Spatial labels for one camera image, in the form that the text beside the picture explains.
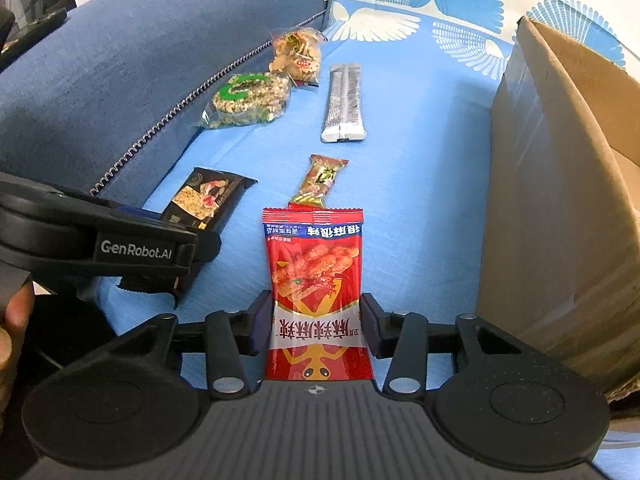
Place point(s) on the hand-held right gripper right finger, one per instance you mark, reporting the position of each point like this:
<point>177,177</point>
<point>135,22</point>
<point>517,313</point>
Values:
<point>371,320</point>

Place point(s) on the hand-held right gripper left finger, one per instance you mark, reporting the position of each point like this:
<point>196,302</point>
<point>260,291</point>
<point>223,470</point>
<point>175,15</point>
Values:
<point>261,322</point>

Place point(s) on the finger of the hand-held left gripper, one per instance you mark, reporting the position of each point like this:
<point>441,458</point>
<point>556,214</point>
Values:
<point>207,247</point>

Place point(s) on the black snack packet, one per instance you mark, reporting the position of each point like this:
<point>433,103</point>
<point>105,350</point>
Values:
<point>202,200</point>

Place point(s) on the red snack packet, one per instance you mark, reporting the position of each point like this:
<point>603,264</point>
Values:
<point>315,270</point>

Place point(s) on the brown cardboard box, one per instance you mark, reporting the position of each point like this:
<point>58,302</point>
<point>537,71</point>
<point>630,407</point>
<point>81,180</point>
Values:
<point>540,210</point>

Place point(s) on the person's left hand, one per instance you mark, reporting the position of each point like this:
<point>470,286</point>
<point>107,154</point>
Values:
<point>17,320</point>

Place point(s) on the small brown candy packet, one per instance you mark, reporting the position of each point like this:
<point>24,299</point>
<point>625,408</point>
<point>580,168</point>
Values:
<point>317,180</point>

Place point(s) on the blue fan-print bed sheet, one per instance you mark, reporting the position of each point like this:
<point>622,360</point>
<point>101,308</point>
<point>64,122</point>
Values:
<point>425,185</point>

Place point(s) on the clear green-label snack packet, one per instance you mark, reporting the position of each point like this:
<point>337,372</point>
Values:
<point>247,97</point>

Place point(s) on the blue cushion with zipper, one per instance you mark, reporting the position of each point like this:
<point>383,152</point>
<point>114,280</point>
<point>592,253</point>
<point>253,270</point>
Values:
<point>125,60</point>

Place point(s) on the silver snack packet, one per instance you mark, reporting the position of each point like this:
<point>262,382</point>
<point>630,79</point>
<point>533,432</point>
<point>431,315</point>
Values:
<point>342,100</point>

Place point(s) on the clear red-label snack packet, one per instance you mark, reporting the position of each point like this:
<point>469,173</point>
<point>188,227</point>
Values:
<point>297,55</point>

